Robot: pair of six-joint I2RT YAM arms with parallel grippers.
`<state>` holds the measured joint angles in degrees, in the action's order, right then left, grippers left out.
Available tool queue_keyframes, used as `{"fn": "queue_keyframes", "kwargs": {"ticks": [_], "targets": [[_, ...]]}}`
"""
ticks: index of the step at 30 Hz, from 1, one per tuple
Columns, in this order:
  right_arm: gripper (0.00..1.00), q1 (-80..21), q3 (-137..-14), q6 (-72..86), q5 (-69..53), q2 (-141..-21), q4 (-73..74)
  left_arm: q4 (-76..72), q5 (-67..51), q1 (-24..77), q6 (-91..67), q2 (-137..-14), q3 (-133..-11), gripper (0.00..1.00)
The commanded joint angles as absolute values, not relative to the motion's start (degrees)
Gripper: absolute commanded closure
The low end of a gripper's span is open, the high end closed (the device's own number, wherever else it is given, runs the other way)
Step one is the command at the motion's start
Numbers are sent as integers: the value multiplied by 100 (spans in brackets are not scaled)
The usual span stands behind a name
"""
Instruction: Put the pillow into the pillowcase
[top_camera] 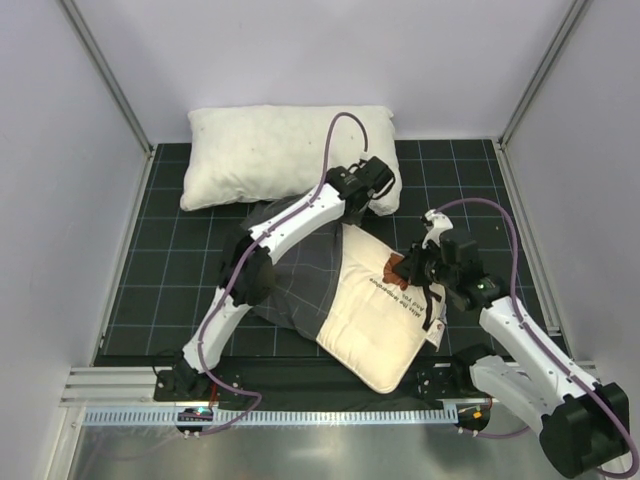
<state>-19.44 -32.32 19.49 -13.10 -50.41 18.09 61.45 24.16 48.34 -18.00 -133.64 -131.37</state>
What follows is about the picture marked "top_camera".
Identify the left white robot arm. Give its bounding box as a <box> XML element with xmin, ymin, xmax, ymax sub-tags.
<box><xmin>172</xmin><ymin>157</ymin><xmax>395</xmax><ymax>401</ymax></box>

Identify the slotted grey cable duct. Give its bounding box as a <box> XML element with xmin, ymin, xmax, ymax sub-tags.
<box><xmin>83</xmin><ymin>406</ymin><xmax>458</xmax><ymax>427</ymax></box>

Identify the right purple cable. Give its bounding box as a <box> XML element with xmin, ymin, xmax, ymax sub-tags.
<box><xmin>439</xmin><ymin>197</ymin><xmax>632</xmax><ymax>476</ymax></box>

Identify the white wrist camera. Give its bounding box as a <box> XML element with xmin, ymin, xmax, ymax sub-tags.
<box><xmin>348</xmin><ymin>153</ymin><xmax>370</xmax><ymax>173</ymax></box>
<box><xmin>421</xmin><ymin>209</ymin><xmax>453</xmax><ymax>250</ymax></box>

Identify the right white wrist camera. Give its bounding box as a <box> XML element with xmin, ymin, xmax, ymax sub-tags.
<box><xmin>421</xmin><ymin>209</ymin><xmax>453</xmax><ymax>250</ymax></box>

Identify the aluminium frame post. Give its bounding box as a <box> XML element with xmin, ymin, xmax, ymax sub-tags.
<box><xmin>497</xmin><ymin>0</ymin><xmax>593</xmax><ymax>150</ymax></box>
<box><xmin>62</xmin><ymin>0</ymin><xmax>156</xmax><ymax>159</ymax></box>

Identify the grey checked pillowcase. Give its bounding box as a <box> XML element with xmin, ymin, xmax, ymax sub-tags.
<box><xmin>241</xmin><ymin>220</ymin><xmax>344</xmax><ymax>341</ymax></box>

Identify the left aluminium frame post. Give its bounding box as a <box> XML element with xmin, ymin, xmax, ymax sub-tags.
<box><xmin>62</xmin><ymin>0</ymin><xmax>156</xmax><ymax>159</ymax></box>

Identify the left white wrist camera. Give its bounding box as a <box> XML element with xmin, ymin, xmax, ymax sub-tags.
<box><xmin>348</xmin><ymin>153</ymin><xmax>370</xmax><ymax>173</ymax></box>

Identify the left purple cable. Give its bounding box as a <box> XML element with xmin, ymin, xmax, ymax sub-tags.
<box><xmin>197</xmin><ymin>112</ymin><xmax>370</xmax><ymax>436</ymax></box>

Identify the black grid cutting mat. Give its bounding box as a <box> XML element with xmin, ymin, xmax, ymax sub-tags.
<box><xmin>95</xmin><ymin>139</ymin><xmax>545</xmax><ymax>366</ymax></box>

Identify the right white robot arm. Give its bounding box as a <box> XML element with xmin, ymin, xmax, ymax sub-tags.
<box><xmin>384</xmin><ymin>229</ymin><xmax>633</xmax><ymax>478</ymax></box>

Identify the right aluminium frame post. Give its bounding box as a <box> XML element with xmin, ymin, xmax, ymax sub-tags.
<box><xmin>497</xmin><ymin>0</ymin><xmax>593</xmax><ymax>150</ymax></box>

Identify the cream bear print pillow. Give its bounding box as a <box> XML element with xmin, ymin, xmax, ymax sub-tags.
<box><xmin>316</xmin><ymin>225</ymin><xmax>447</xmax><ymax>394</ymax></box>

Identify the white plain pillow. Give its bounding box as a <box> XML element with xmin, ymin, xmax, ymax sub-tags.
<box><xmin>180</xmin><ymin>105</ymin><xmax>399</xmax><ymax>212</ymax></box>

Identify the purple cable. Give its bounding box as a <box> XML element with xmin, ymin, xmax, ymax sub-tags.
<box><xmin>197</xmin><ymin>112</ymin><xmax>370</xmax><ymax>436</ymax></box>
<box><xmin>439</xmin><ymin>197</ymin><xmax>632</xmax><ymax>476</ymax></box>

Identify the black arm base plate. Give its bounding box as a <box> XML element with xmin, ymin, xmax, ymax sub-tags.
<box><xmin>154</xmin><ymin>355</ymin><xmax>511</xmax><ymax>407</ymax></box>

